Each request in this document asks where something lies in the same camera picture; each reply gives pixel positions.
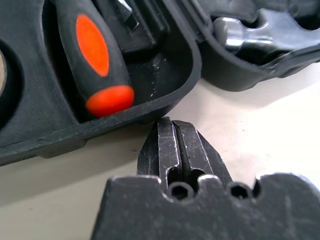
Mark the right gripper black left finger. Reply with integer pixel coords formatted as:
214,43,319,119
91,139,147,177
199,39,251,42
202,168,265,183
136,117,181,178

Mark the black orange screwdriver handle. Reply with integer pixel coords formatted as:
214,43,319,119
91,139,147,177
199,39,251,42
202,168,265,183
53,0,136,119

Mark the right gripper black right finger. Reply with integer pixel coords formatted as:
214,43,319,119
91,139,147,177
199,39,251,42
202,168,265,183
172,119,234,186

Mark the chrome metal tool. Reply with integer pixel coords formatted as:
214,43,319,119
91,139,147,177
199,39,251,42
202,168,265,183
211,9,302,55

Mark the black plastic tool case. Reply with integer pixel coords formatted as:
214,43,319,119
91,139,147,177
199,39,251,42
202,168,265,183
0,0,320,167

